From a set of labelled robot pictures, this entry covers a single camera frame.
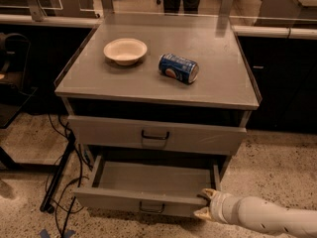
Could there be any black stand leg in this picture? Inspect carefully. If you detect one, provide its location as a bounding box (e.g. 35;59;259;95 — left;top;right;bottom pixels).
40;133;75;213

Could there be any blue pepsi can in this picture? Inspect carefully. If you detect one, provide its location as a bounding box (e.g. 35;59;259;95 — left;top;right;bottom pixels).
158;54;199;84

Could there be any grey drawer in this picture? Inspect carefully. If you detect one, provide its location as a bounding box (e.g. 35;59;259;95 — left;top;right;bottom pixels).
68;115;247;155
74;157;220;217

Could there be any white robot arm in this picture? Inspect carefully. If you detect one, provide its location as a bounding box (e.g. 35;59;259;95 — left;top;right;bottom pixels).
194;188;317;238

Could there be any white paper bowl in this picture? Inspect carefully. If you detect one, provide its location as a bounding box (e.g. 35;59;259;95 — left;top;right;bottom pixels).
103;38;148;65

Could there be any black floor cable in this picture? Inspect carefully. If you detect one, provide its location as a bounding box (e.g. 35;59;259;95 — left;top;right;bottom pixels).
44;113;94;238

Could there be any grey drawer cabinet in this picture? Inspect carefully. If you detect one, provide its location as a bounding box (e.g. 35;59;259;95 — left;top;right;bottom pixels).
55;13;261;172

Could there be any grey top drawer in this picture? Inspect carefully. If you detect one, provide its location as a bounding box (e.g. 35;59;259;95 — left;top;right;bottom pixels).
68;115;247;155

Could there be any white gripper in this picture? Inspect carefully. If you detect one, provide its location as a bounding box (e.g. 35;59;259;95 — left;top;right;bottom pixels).
194;188;239;224

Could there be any blue floor tape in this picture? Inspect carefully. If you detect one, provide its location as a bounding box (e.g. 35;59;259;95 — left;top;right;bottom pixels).
39;229;76;238

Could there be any black chair at left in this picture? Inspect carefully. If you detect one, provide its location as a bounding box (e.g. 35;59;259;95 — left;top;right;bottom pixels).
0;33;36;129

